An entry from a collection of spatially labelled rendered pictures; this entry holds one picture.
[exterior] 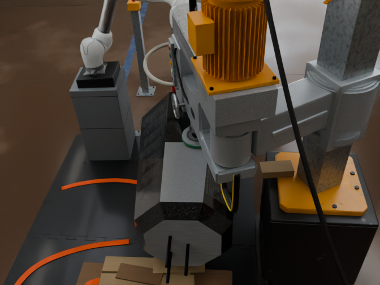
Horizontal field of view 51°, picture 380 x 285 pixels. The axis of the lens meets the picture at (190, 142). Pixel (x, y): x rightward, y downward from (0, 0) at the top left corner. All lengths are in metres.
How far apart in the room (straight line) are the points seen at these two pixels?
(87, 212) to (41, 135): 1.27
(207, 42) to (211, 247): 1.37
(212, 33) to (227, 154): 0.59
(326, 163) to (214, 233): 0.74
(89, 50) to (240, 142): 1.95
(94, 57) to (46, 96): 1.75
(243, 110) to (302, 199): 1.03
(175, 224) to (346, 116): 1.07
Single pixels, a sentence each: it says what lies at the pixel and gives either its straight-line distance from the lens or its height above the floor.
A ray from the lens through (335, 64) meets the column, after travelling 2.00.
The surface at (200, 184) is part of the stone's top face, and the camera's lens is 2.35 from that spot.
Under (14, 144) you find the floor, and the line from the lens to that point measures 4.44.
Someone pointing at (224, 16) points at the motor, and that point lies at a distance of 1.41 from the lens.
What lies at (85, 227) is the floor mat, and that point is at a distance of 3.38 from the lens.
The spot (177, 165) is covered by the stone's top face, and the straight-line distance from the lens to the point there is 2.47.
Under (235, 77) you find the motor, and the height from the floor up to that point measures 1.78.
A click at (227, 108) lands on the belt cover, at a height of 1.69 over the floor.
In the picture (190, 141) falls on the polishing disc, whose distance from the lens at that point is 2.59.
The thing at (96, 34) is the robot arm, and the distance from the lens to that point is 3.53.
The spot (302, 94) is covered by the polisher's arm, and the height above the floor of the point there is 1.52.
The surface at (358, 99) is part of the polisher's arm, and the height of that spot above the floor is 1.48.
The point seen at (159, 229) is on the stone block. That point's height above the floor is 0.72.
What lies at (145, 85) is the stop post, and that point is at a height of 0.11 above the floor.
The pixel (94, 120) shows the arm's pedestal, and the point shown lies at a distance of 3.59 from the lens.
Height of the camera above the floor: 2.57
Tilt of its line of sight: 40 degrees down
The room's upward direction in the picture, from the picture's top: 3 degrees counter-clockwise
